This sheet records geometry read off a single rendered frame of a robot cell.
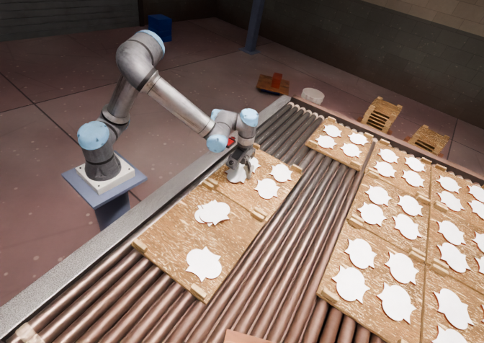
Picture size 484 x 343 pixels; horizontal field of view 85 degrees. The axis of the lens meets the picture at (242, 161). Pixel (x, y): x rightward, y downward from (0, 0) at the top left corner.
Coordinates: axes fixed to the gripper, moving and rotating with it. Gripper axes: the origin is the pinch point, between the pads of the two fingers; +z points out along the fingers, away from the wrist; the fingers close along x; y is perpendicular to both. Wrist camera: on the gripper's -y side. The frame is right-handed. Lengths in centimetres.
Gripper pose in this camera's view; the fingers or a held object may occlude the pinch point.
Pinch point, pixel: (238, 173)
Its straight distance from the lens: 131.4
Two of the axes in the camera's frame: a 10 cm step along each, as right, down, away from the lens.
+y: 5.6, -5.5, 6.2
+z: -1.2, 6.9, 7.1
